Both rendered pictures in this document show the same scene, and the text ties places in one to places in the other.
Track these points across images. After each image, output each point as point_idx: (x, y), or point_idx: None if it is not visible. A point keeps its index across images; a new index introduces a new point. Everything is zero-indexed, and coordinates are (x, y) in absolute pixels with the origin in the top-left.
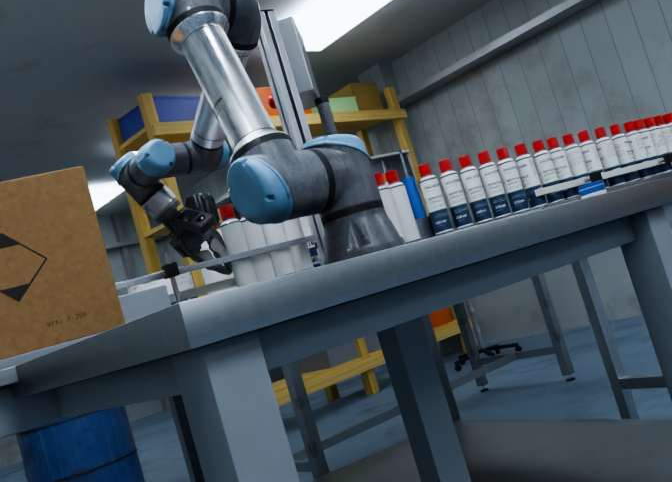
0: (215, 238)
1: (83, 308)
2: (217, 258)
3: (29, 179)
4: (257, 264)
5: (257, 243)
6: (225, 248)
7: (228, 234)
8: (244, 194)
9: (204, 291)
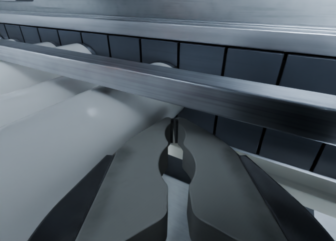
0: (87, 232)
1: None
2: (223, 88)
3: None
4: (97, 85)
5: (22, 96)
6: (111, 157)
7: (16, 180)
8: None
9: (266, 164)
